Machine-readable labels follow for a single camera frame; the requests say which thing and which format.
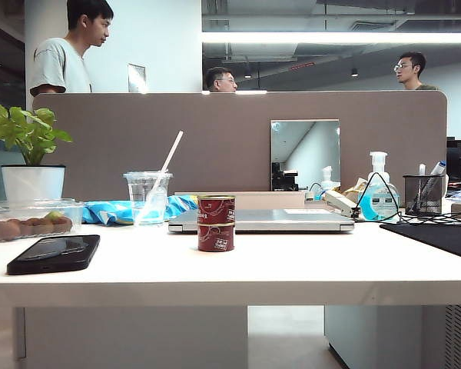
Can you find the red tomato paste can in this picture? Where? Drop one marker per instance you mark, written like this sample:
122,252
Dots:
215,238
215,209

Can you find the beige desk riser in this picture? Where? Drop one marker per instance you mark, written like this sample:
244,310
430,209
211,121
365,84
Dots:
253,200

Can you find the brown desk divider panel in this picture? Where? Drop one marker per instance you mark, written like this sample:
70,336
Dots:
215,134

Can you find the white drinking straw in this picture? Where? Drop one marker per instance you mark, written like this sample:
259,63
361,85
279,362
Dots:
173,150

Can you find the silver Dell laptop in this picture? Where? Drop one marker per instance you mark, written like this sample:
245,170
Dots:
292,221

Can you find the white paper with print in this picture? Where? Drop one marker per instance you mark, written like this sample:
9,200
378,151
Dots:
303,211

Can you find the white plug adapter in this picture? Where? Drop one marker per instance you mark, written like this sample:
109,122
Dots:
310,197

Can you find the square mirror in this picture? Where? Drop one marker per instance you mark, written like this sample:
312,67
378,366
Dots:
311,153

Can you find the clear plastic cup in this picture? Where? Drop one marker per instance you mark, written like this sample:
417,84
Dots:
138,192

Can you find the seated man with glasses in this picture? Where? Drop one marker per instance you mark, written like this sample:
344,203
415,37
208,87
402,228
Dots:
219,78

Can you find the white stapler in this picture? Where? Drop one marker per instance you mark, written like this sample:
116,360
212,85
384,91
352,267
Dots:
338,201

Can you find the golden snack bag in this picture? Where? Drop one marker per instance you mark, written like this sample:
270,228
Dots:
353,188

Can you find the blue snack bag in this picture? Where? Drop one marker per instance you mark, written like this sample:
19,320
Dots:
100,213

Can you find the blue hand sanitizer bottle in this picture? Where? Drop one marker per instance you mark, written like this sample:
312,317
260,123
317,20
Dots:
384,203

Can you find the ceiling light strip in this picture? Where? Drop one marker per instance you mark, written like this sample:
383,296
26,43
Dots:
330,37

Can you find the green kiwi fruit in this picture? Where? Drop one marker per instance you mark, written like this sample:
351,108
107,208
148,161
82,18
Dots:
54,216

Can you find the black smartphone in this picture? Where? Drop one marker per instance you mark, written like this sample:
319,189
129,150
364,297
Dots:
54,253

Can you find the black mesh pen holder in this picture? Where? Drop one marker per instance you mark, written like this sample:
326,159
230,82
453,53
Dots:
422,196

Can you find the green plant in white pot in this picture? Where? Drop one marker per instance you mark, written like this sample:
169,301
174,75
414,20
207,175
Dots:
32,184

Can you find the white blue marker pen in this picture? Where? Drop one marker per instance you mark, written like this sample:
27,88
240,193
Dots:
438,168

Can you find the clear plastic fruit box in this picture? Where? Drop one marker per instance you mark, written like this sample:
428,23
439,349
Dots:
23,207

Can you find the man in grey t-shirt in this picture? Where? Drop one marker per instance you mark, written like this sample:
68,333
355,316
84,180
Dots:
61,57

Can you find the black mouse pad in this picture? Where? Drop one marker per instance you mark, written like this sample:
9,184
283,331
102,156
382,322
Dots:
438,238

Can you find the man in dark shirt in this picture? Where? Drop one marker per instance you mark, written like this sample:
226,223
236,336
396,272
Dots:
411,69

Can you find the black office chair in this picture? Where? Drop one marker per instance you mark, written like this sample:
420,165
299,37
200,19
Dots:
455,157

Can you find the white desk leg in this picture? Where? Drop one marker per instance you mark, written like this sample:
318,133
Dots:
19,330

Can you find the white wall notice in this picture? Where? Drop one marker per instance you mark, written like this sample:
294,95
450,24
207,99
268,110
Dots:
136,77

